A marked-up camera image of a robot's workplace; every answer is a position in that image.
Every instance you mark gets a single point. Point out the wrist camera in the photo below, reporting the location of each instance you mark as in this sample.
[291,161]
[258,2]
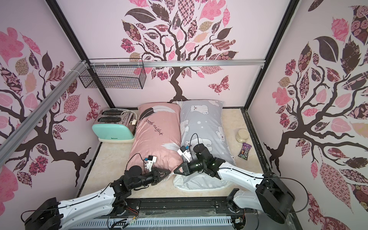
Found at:
[184,151]
[149,162]

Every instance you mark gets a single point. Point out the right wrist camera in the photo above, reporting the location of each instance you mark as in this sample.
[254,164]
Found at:
[184,151]

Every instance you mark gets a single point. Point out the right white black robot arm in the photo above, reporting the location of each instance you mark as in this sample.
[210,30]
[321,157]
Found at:
[264,192]

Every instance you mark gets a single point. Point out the left aluminium rail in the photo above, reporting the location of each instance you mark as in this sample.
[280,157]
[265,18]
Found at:
[17,137]

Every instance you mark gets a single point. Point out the white vented cable duct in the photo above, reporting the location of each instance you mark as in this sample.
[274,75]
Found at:
[153,223]

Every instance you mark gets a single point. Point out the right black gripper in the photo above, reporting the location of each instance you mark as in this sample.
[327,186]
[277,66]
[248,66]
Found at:
[187,167]

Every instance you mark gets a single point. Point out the back aluminium rail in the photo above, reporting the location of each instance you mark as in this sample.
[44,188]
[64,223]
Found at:
[188,63]

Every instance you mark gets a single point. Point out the round beige lidded jar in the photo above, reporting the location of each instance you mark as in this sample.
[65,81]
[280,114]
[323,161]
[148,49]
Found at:
[242,135]

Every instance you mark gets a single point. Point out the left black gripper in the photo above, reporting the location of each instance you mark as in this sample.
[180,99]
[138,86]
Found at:
[156,176]

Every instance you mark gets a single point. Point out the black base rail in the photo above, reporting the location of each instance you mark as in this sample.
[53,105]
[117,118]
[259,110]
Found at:
[244,219]

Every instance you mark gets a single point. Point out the black wire basket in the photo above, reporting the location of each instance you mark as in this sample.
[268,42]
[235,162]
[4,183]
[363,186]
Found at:
[118,73]

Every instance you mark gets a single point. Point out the mint green toaster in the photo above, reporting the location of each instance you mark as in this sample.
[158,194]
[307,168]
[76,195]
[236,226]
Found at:
[115,125]

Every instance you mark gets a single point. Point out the pink good night pillow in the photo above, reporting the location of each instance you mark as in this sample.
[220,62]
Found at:
[158,134]

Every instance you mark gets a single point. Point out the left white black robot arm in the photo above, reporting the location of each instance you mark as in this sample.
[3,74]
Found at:
[66,214]

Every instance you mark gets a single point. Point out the purple candy packet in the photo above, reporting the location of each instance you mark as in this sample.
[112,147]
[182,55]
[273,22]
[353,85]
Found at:
[244,153]

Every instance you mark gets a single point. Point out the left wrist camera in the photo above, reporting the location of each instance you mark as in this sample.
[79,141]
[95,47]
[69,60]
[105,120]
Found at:
[149,162]

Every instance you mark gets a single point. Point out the grey polar bear pillow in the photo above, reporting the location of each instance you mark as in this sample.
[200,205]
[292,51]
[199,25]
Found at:
[200,122]

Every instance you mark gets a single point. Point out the aluminium rail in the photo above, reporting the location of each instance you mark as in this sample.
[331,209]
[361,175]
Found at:
[188,63]
[17,137]

